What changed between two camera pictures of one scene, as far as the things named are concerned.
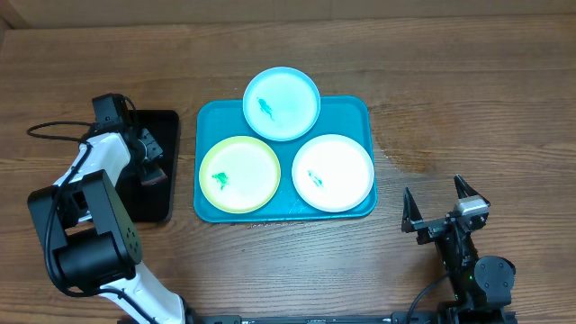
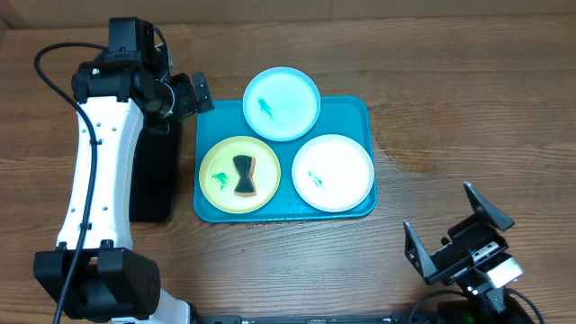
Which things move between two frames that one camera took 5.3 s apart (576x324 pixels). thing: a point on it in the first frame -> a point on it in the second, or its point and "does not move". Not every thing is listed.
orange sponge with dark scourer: [157, 177] -> [245, 166]
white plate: [333, 173] does not move
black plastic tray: [156, 202] does not move
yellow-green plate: [239, 175] does not move
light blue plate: [281, 103] does not move
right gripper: [427, 228] -> [463, 234]
